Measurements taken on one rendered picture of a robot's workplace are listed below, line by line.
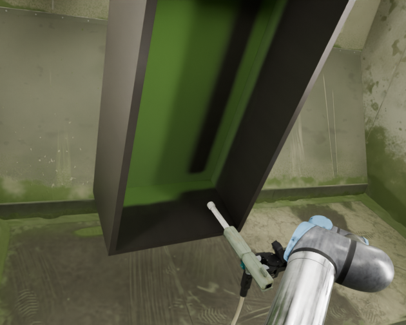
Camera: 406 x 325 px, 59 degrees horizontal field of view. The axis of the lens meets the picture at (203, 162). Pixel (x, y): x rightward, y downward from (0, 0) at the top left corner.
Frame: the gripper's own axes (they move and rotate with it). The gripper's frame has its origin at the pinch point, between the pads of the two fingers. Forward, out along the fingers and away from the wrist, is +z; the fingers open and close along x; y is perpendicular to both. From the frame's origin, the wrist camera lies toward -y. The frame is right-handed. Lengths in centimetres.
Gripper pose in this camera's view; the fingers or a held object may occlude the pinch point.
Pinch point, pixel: (247, 267)
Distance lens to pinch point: 145.3
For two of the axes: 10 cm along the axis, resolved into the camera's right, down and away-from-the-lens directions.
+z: -8.9, 1.4, -4.3
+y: -1.3, 8.3, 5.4
